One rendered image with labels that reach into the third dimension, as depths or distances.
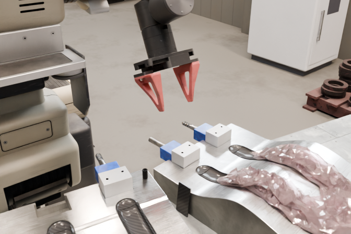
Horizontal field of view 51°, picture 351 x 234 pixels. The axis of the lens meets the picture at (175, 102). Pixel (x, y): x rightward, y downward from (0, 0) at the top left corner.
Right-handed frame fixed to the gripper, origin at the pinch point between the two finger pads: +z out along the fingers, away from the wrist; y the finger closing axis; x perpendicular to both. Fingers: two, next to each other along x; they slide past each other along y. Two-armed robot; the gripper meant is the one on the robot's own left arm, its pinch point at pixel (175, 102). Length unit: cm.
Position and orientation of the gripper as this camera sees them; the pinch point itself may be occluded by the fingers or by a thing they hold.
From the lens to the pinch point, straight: 71.1
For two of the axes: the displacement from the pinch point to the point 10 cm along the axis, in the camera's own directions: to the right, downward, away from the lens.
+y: 8.0, -2.7, 5.4
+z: 2.6, 9.6, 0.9
